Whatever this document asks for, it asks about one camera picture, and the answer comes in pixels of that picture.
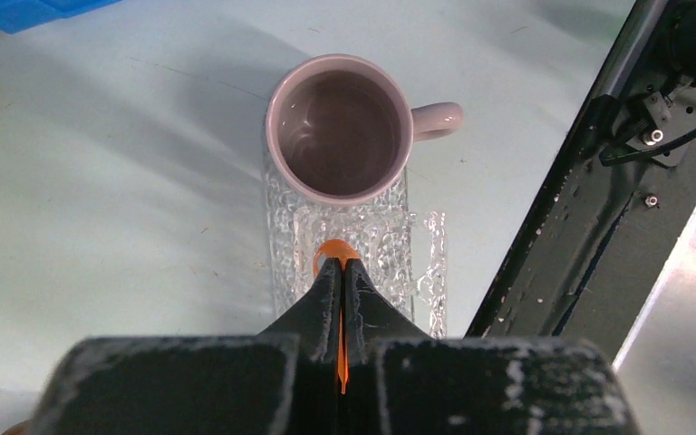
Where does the blue plastic divided bin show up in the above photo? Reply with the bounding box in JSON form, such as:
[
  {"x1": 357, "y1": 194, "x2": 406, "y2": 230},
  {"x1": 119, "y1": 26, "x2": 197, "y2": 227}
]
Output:
[{"x1": 0, "y1": 0, "x2": 118, "y2": 34}]

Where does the clear textured oval tray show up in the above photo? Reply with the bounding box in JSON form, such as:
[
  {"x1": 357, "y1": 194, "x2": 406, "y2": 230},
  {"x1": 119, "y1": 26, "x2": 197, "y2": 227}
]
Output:
[{"x1": 264, "y1": 152, "x2": 412, "y2": 316}]

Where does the clear textured plastic box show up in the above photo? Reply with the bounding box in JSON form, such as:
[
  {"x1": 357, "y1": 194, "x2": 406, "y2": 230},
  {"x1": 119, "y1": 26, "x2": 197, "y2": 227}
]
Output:
[{"x1": 276, "y1": 206, "x2": 448, "y2": 339}]

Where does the pink mug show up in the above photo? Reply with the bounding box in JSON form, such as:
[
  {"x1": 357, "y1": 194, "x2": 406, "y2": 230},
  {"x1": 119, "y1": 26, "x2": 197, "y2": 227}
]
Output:
[{"x1": 265, "y1": 53, "x2": 464, "y2": 207}]

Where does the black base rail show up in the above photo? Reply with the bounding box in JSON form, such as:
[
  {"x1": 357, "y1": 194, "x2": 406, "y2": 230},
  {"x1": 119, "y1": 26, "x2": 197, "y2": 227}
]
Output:
[{"x1": 467, "y1": 1, "x2": 696, "y2": 357}]

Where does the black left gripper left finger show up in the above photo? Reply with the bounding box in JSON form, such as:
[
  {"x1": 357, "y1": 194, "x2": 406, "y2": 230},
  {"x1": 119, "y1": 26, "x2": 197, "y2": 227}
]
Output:
[{"x1": 27, "y1": 260, "x2": 343, "y2": 434}]

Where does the orange toothpaste tube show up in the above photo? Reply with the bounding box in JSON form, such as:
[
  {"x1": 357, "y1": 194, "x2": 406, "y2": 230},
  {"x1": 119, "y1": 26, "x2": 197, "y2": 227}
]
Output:
[{"x1": 313, "y1": 238, "x2": 360, "y2": 395}]

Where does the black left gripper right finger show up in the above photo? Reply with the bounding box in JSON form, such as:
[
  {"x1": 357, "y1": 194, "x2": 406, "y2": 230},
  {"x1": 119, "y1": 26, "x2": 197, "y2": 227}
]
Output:
[{"x1": 343, "y1": 259, "x2": 640, "y2": 434}]

